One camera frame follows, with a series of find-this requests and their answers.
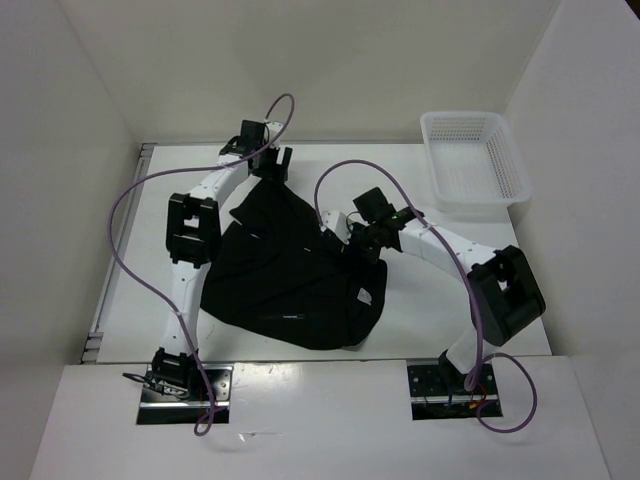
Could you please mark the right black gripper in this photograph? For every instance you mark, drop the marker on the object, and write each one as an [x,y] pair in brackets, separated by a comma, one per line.
[373,255]

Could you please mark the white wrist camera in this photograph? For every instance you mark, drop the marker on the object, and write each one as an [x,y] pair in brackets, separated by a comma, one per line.
[273,132]
[334,224]

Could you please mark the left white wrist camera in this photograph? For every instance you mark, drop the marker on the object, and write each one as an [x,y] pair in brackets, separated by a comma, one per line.
[273,132]

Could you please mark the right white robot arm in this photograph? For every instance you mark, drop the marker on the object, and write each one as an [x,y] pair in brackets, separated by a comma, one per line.
[504,295]

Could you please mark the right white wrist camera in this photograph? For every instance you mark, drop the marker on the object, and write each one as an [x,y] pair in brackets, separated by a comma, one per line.
[334,224]

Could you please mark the black shorts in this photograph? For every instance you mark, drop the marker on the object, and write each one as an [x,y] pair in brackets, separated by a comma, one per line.
[275,275]

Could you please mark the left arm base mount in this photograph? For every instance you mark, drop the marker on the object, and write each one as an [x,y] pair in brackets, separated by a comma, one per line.
[163,404]

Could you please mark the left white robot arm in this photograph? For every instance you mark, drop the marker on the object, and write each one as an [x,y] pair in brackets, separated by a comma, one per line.
[193,240]

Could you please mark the white plastic basket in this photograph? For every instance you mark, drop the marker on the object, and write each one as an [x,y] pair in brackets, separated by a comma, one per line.
[474,161]

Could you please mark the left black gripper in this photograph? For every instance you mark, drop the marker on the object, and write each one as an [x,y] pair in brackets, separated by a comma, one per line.
[274,171]

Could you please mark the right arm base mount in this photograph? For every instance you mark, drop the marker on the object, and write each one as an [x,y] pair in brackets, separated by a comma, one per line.
[431,398]

